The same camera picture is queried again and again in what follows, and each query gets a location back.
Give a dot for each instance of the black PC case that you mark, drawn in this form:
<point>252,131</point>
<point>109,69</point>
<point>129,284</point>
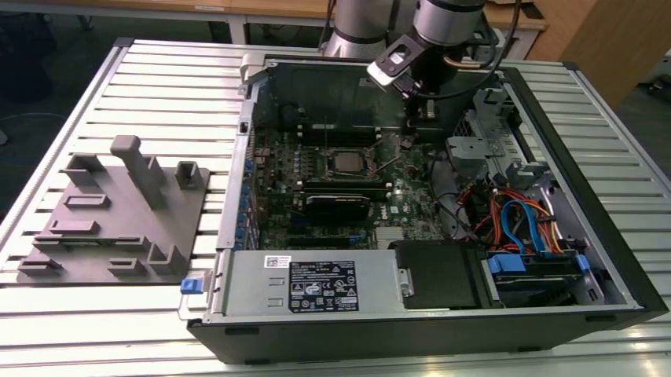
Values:
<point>367,341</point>

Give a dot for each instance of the black expansion slot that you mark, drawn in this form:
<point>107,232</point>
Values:
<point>319,239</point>
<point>319,246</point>

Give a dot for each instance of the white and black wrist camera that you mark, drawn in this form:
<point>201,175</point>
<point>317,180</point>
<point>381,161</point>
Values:
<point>389,63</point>

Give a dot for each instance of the hard disk in blue carrier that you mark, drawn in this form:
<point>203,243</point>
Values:
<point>505,267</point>

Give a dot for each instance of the wooden cabinet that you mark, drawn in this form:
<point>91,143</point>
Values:
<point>603,39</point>

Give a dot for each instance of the small silver heat sink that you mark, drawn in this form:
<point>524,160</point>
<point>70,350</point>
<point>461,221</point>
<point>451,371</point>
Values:
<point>389,233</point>

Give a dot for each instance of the silver power supply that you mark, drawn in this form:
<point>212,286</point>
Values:
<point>251,275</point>

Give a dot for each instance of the grey metal drive cage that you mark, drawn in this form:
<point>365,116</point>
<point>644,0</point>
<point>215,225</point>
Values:
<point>471,153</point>

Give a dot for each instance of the black drive box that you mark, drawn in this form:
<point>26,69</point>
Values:
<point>440,275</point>

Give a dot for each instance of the black RAM slot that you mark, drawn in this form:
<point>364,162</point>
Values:
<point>335,141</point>
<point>335,134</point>

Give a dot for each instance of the green motherboard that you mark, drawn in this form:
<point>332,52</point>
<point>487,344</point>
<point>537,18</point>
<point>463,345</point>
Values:
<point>413,196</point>

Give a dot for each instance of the RAM stick with white label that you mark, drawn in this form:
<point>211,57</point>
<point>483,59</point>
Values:
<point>321,126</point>

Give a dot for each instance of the blue case latch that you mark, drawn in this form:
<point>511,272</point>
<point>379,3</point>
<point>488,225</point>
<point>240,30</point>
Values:
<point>189,286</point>

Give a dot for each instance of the CPU socket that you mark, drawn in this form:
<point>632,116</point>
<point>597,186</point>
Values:
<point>329,165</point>

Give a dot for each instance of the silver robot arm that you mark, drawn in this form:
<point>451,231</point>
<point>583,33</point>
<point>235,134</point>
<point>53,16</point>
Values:
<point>361,23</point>

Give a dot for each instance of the black chair base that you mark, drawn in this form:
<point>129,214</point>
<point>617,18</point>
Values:
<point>657,84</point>

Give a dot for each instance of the wooden desk white frame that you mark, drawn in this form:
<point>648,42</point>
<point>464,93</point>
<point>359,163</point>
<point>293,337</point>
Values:
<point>104,3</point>
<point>532,21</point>

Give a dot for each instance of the grey parts rack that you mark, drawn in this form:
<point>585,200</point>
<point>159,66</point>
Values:
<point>131,220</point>

